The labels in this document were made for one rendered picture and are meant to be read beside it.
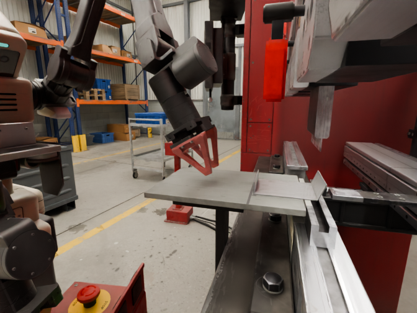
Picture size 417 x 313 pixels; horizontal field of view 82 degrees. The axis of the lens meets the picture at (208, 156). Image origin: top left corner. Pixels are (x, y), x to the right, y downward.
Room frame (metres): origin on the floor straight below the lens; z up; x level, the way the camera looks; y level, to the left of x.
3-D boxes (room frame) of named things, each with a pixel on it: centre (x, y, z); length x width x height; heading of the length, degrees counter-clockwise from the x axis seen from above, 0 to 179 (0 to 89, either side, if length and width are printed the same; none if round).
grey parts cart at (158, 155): (3.87, 0.74, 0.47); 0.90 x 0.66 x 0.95; 155
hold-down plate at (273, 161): (0.99, -0.29, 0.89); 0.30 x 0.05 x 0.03; 164
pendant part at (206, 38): (1.67, -0.04, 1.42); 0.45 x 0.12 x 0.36; 0
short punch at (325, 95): (0.40, -0.18, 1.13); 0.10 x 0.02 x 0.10; 164
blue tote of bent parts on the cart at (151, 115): (3.72, 0.82, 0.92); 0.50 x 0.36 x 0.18; 65
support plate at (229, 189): (0.44, -0.04, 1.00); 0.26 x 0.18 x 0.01; 74
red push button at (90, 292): (0.38, 0.22, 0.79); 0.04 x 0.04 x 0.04
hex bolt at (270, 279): (0.28, -0.09, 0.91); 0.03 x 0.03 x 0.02
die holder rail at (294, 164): (0.93, -0.33, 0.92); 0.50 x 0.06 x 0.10; 164
